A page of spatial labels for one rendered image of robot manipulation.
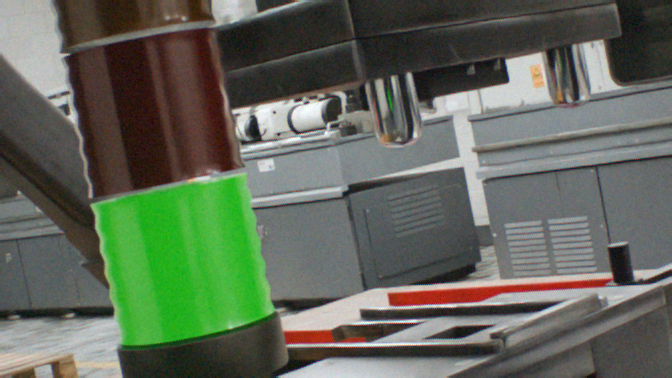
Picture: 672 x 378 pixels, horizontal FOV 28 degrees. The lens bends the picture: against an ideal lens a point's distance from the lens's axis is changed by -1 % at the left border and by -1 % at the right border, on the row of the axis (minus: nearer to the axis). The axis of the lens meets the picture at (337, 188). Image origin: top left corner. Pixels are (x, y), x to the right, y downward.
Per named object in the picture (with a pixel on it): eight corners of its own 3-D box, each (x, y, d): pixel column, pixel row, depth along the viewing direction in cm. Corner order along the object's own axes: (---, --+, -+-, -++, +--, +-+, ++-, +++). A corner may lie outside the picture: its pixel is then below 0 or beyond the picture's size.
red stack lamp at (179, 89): (181, 176, 35) (155, 49, 35) (278, 160, 32) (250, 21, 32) (58, 203, 32) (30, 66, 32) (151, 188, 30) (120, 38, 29)
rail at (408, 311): (407, 352, 71) (398, 306, 71) (617, 348, 61) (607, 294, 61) (399, 355, 71) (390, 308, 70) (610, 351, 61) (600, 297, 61)
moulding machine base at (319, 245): (-52, 322, 1167) (-75, 213, 1162) (49, 296, 1233) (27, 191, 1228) (365, 313, 748) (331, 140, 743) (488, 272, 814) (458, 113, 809)
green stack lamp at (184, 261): (208, 309, 35) (182, 183, 35) (307, 304, 32) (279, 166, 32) (88, 346, 32) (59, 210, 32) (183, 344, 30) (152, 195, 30)
